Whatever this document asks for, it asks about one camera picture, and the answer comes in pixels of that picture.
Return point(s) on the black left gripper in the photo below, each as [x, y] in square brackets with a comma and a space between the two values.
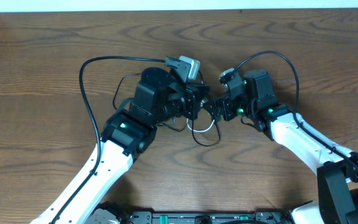
[194, 101]

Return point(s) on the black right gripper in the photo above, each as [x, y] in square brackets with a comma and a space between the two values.
[224, 109]

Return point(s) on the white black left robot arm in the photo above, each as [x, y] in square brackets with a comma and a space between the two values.
[159, 96]

